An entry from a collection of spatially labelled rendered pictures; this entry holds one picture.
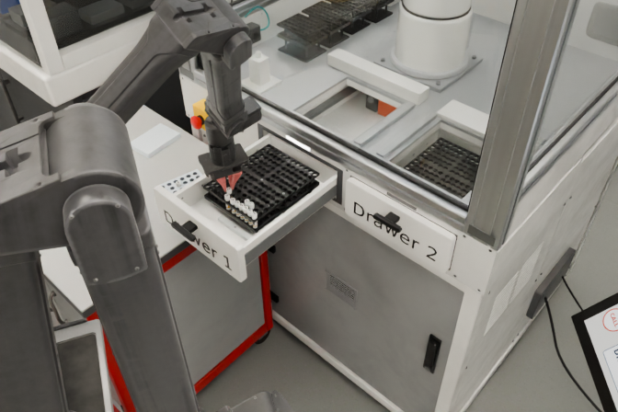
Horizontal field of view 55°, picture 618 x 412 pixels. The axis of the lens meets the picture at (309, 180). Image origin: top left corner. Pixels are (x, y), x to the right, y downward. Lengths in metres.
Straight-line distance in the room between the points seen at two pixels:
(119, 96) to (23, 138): 0.44
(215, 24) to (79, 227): 0.50
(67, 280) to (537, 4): 1.15
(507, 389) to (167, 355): 1.78
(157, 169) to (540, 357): 1.45
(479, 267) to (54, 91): 1.34
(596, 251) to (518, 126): 1.70
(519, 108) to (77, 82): 1.39
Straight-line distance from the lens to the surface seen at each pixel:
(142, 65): 0.83
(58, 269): 1.55
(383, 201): 1.36
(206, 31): 0.81
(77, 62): 2.01
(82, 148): 0.39
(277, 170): 1.47
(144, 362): 0.54
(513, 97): 1.07
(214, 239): 1.31
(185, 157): 1.77
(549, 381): 2.29
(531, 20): 1.00
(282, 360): 2.19
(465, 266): 1.35
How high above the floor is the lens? 1.85
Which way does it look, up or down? 41 degrees down
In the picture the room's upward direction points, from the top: 1 degrees counter-clockwise
